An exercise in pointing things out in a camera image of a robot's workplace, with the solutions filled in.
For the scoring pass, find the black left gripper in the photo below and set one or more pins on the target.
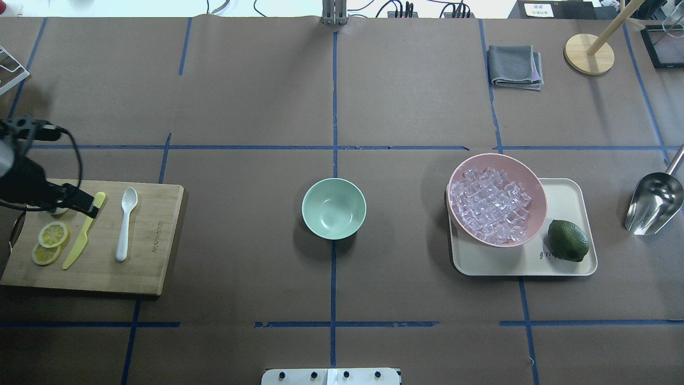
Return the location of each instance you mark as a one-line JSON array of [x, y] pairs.
[[24, 179]]

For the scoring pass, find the white plastic spoon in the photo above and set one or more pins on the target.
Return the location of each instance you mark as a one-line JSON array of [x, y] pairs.
[[128, 203]]

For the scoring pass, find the steel ice scoop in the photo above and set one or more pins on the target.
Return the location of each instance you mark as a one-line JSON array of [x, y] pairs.
[[656, 199]]

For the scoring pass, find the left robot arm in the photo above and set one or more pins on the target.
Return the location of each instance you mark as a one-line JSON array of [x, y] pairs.
[[24, 187]]

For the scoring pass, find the mint green bowl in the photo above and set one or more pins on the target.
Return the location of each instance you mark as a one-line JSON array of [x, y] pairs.
[[334, 208]]

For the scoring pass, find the clear ice cubes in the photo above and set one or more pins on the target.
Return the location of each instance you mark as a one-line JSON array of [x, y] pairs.
[[490, 205]]

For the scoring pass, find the pink bowl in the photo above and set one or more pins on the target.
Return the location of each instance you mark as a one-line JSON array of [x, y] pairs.
[[518, 172]]

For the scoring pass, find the upper lemon slice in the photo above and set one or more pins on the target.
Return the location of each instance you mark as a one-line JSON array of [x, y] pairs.
[[53, 234]]

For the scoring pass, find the lemon slice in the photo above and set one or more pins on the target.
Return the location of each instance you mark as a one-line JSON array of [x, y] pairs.
[[43, 256], [53, 234]]

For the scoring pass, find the lower lemon slice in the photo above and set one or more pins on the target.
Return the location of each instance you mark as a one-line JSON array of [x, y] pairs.
[[43, 256]]

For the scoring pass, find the yellow plastic knife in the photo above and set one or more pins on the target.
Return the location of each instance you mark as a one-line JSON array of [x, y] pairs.
[[82, 238]]

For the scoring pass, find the wooden cutting board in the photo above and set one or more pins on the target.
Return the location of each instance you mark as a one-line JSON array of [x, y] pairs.
[[153, 225]]

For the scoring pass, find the folded grey cloth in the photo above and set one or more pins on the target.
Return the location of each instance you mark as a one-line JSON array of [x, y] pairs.
[[517, 66]]

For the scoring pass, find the green lime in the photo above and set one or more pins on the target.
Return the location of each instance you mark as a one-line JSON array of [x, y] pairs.
[[567, 241]]

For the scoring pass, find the beige plastic tray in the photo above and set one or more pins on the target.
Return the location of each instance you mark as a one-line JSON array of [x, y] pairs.
[[565, 201]]

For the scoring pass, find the wooden mug tree stand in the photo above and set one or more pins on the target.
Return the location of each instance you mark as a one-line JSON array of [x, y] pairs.
[[592, 55]]

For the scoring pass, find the mirror tray glass rack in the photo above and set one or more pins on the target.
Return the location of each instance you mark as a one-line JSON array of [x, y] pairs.
[[664, 46]]

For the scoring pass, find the white wire cup rack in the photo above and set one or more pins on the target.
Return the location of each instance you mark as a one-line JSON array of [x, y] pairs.
[[12, 72]]

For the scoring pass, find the aluminium frame post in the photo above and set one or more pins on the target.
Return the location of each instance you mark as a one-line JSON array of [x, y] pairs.
[[334, 12]]

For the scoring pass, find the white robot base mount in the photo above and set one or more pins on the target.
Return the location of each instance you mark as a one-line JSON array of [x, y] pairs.
[[358, 375]]

